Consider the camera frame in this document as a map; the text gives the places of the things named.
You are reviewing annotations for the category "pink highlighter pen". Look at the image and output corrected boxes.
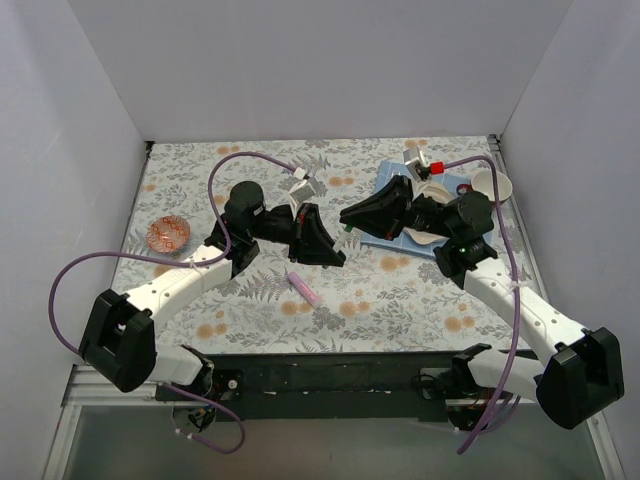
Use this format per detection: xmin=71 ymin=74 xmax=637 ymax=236
xmin=287 ymin=272 xmax=322 ymax=308

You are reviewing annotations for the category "white green-tipped marker pen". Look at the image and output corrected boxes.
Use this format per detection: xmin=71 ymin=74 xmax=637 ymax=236
xmin=333 ymin=229 xmax=350 ymax=252

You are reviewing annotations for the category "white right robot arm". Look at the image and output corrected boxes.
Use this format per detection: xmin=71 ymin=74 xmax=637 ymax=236
xmin=340 ymin=175 xmax=624 ymax=429

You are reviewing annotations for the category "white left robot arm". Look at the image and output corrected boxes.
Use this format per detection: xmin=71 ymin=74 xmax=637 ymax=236
xmin=79 ymin=178 xmax=346 ymax=400

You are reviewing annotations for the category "red white mug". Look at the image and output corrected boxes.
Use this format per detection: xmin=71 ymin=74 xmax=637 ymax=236
xmin=456 ymin=170 xmax=513 ymax=204

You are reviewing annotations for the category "blue checkered cloth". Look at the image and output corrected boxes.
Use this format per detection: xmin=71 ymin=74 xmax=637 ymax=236
xmin=360 ymin=160 xmax=470 ymax=259

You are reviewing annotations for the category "beige blue-ringed plate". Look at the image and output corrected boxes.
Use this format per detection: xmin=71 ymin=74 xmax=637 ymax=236
xmin=404 ymin=180 xmax=451 ymax=247

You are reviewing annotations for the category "red patterned small bowl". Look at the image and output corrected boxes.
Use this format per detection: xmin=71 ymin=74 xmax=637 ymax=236
xmin=146 ymin=215 xmax=191 ymax=254

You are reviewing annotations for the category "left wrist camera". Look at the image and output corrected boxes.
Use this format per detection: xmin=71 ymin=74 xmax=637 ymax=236
xmin=288 ymin=168 xmax=319 ymax=216

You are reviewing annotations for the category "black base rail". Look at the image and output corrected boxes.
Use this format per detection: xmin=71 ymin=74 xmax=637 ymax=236
xmin=155 ymin=352 xmax=492 ymax=422

